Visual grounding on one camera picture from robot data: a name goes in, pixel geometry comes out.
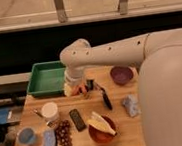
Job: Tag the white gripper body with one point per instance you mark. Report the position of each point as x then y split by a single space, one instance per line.
74 77

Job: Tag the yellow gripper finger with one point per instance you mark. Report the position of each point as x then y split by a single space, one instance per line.
67 90

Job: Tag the red yellow apple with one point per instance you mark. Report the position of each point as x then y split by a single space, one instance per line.
76 90

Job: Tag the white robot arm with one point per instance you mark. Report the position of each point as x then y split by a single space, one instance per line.
158 56

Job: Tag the orange carrot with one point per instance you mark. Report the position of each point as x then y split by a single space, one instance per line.
84 88

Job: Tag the green plastic tray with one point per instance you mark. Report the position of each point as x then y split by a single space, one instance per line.
46 79

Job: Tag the black rectangular remote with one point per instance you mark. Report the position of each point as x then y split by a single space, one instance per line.
78 121

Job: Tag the white lidded jar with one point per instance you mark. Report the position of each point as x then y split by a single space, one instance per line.
50 111

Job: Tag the bunch of dark grapes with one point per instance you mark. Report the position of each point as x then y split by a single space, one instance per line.
62 133

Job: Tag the small metal utensil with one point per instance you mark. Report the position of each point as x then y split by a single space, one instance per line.
37 113

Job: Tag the yellow corn cob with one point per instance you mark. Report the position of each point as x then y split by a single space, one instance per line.
99 123

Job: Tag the purple bowl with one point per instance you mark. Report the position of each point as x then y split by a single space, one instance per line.
121 75

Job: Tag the blue sponge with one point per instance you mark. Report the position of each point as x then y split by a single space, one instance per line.
49 138

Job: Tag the orange bowl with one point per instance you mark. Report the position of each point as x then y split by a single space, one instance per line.
100 137

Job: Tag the blue plastic cup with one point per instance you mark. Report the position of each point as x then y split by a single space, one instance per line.
27 136

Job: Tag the crumpled blue cloth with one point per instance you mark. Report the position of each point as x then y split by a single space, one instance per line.
131 105

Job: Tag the blue black equipment at left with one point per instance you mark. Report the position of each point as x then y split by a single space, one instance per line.
10 115

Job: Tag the black handled knife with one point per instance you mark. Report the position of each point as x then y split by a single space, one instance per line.
105 96

